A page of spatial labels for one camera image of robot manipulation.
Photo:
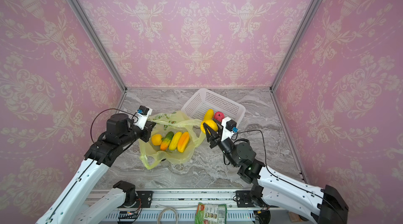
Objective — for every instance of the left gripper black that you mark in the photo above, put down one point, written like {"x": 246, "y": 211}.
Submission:
{"x": 147, "y": 129}

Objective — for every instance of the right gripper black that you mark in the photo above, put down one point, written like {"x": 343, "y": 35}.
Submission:
{"x": 215, "y": 137}

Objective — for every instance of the orange round fruit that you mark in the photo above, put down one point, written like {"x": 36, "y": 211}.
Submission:
{"x": 210, "y": 123}

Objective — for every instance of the small yellow round fruit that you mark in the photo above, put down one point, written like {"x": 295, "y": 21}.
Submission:
{"x": 156, "y": 139}

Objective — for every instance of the yellow lemon fruit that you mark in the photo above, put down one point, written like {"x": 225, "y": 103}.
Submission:
{"x": 209, "y": 115}

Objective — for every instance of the pink red round fruit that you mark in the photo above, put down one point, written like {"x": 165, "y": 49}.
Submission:
{"x": 219, "y": 116}

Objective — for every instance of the green orange mango fruit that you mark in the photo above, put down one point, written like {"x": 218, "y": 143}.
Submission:
{"x": 166, "y": 141}

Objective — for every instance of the yellow plastic bag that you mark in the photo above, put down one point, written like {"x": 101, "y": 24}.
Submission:
{"x": 178, "y": 121}

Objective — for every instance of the orange papaya fruit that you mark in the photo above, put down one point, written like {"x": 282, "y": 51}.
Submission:
{"x": 183, "y": 142}

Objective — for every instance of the yellow banana fruit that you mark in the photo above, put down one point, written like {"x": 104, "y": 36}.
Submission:
{"x": 174, "y": 142}

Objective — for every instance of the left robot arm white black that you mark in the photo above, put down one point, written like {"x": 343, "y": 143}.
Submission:
{"x": 122, "y": 131}

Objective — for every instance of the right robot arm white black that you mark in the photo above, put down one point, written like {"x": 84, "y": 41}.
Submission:
{"x": 271, "y": 188}

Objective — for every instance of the white plastic basket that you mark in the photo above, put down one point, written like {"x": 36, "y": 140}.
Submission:
{"x": 205, "y": 99}

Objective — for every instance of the green snack packet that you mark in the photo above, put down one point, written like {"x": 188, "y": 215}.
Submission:
{"x": 211, "y": 214}

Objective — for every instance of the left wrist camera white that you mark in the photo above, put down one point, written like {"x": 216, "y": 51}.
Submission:
{"x": 142, "y": 115}

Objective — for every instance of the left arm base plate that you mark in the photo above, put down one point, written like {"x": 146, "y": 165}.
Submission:
{"x": 143, "y": 198}

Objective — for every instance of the aluminium front rail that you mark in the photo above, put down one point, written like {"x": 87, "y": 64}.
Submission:
{"x": 195, "y": 197}

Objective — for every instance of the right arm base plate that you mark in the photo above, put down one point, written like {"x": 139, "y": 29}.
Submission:
{"x": 246, "y": 199}

